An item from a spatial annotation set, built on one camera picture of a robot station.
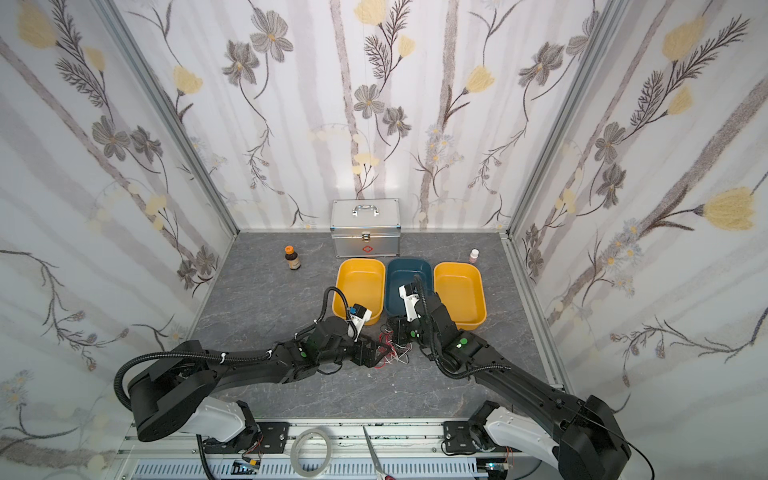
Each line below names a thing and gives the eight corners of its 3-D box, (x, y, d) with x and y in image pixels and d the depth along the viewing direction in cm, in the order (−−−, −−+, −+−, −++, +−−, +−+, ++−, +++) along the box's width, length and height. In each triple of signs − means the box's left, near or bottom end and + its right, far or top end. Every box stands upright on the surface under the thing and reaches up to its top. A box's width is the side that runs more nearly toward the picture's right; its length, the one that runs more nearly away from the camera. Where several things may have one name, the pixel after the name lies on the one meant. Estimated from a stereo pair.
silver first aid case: (333, 258, 114) (327, 230, 102) (338, 223, 127) (333, 193, 114) (398, 259, 114) (400, 230, 102) (397, 223, 127) (399, 194, 115)
